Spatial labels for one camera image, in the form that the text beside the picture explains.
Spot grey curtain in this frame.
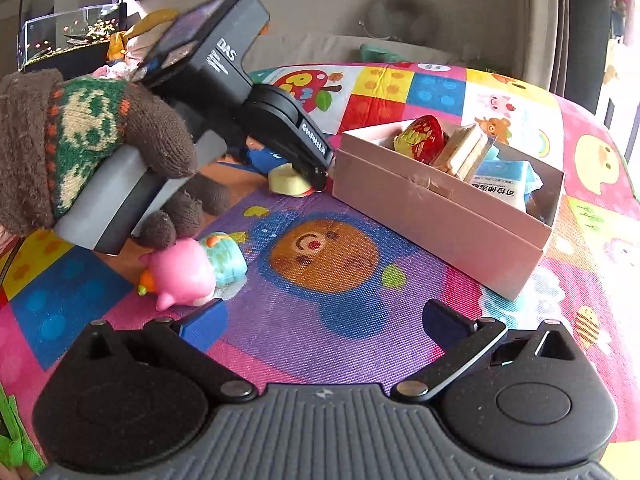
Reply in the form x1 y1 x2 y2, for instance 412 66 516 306
523 0 610 113

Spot yellow orange plush toys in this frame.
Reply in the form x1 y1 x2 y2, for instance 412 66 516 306
106 9 178 62

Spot green brown crochet doll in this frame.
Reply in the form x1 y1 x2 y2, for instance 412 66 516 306
393 115 447 165

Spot teal plastic hand crank toy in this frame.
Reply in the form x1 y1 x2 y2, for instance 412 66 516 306
198 232 247 300

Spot colourful cartoon play mat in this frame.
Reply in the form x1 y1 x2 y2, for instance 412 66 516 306
0 62 640 446

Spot blue white cotton pads pack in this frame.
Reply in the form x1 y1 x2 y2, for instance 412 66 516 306
471 159 544 211

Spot teal cloth item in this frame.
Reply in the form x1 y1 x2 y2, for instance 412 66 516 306
359 44 405 64

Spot glass fish tank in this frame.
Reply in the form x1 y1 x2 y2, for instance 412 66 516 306
16 0 127 70

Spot grey round fan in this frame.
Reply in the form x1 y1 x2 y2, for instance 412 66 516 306
359 0 439 47

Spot left hand patterned knit glove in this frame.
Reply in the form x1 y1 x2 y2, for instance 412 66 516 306
1 70 231 249

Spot yellow round sponge toy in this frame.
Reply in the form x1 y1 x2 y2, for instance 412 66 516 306
268 162 316 197

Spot packaged wafer biscuits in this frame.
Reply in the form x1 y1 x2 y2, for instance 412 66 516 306
431 125 495 182

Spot beige bed sheet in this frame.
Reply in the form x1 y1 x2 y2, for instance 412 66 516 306
243 32 523 78

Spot pink cardboard box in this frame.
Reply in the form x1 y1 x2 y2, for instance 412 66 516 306
332 122 564 300

